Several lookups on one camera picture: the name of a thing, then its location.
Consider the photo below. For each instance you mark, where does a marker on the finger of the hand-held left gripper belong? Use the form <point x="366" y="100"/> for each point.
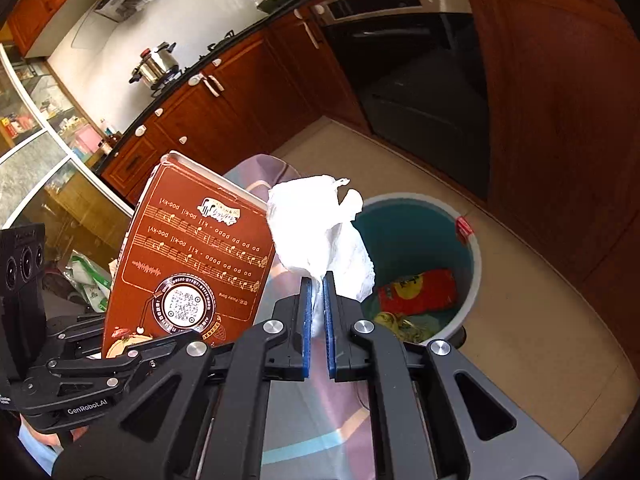
<point x="90" y="367"/>
<point x="75" y="330"/>

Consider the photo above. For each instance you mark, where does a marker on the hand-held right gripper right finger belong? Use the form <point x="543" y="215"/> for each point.
<point x="329" y="332"/>

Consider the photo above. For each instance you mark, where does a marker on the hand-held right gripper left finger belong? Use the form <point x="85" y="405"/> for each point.
<point x="306" y="332"/>

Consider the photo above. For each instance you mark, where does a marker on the white tissue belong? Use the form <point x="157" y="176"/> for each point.
<point x="310" y="220"/>

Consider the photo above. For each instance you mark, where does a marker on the teal round bin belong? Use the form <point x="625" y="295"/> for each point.
<point x="400" y="230"/>

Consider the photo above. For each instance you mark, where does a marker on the brown printed cardboard box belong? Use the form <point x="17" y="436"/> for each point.
<point x="200" y="260"/>

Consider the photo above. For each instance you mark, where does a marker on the person's left forearm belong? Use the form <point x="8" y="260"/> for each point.
<point x="40" y="445"/>

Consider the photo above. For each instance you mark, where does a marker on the green white plastic bag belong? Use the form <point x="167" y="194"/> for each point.
<point x="87" y="280"/>

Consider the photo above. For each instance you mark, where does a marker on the yellow banana peel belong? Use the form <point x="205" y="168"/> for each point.
<point x="400" y="325"/>

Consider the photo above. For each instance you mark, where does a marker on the red snack packet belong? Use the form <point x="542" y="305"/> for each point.
<point x="420" y="290"/>

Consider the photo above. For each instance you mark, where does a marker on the pink box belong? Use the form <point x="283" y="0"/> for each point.
<point x="85" y="141"/>

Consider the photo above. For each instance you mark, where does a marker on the glass display cabinet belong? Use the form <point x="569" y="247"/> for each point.
<point x="35" y="125"/>

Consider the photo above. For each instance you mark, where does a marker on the small red tag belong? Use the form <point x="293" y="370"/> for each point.
<point x="465" y="229"/>

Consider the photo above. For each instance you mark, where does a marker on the wooden base cabinet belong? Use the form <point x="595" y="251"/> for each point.
<point x="260" y="95"/>

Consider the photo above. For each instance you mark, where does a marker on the steel pressure cooker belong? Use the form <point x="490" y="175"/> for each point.
<point x="157" y="65"/>

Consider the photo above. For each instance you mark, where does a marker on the built-in black oven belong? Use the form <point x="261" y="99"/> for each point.
<point x="400" y="60"/>

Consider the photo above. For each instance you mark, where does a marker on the black gas stove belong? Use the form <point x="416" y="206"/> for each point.
<point x="200" y="59"/>

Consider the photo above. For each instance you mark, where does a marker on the wooden cabinet panel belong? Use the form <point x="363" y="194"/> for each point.
<point x="560" y="135"/>

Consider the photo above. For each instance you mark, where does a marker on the wooden wall cabinet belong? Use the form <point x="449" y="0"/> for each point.
<point x="50" y="0"/>

